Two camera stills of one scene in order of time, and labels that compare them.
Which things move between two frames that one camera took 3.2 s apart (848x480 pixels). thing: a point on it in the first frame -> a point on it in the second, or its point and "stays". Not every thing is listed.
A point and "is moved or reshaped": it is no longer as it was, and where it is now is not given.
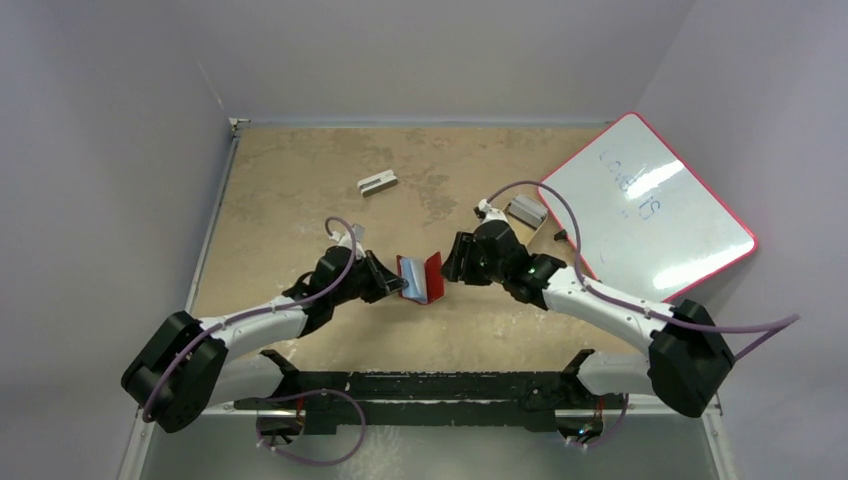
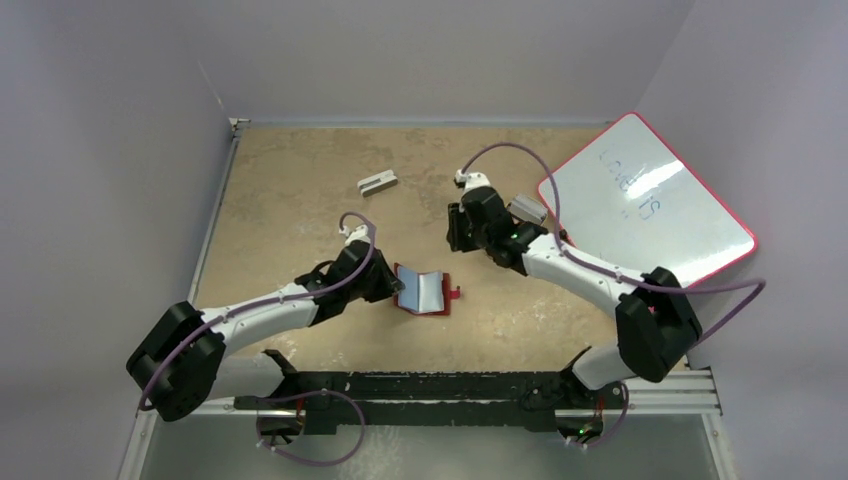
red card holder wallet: (425, 279) is moved or reshaped
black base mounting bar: (321, 397) stays
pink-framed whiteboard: (648, 227) stays
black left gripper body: (365, 284) stays
